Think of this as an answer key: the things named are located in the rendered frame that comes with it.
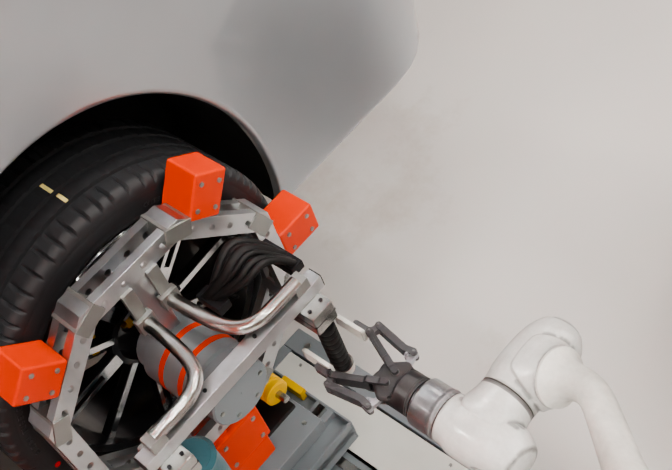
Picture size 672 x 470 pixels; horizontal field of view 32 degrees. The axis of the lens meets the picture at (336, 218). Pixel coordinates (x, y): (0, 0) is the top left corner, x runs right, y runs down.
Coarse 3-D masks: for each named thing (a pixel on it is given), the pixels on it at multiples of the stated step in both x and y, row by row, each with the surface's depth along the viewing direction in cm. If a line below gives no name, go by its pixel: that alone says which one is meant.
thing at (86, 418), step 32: (96, 256) 193; (192, 256) 238; (192, 288) 239; (96, 352) 206; (128, 352) 217; (96, 384) 211; (128, 384) 217; (96, 416) 225; (128, 416) 227; (160, 416) 228; (96, 448) 214
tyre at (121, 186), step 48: (48, 144) 203; (96, 144) 203; (144, 144) 205; (0, 192) 197; (48, 192) 194; (96, 192) 192; (144, 192) 195; (240, 192) 214; (0, 240) 192; (48, 240) 188; (96, 240) 191; (0, 288) 189; (48, 288) 188; (0, 336) 187; (240, 336) 234; (0, 432) 195
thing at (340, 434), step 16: (288, 384) 279; (304, 400) 279; (320, 400) 275; (320, 416) 273; (336, 416) 274; (336, 432) 272; (352, 432) 273; (320, 448) 270; (336, 448) 270; (304, 464) 269; (320, 464) 267
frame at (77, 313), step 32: (160, 224) 192; (192, 224) 195; (224, 224) 201; (256, 224) 207; (128, 256) 189; (160, 256) 192; (96, 288) 186; (128, 288) 189; (64, 320) 186; (96, 320) 186; (64, 352) 186; (64, 384) 188; (32, 416) 193; (64, 416) 191; (64, 448) 194; (128, 448) 217
